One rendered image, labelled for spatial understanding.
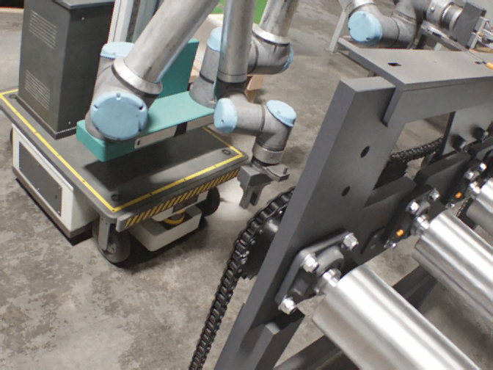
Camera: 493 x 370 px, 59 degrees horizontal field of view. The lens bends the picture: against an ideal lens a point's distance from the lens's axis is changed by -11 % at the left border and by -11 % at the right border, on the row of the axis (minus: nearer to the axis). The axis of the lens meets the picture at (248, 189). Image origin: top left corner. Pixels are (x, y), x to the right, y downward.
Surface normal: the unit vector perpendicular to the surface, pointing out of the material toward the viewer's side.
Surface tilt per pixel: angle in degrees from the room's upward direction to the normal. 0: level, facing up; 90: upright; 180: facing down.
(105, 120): 95
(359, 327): 59
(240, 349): 90
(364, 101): 90
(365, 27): 92
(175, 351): 0
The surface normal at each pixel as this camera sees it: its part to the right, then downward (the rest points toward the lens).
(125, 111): 0.13, 0.68
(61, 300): 0.28, -0.77
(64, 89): 0.74, 0.55
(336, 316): -0.58, -0.04
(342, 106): -0.72, 0.22
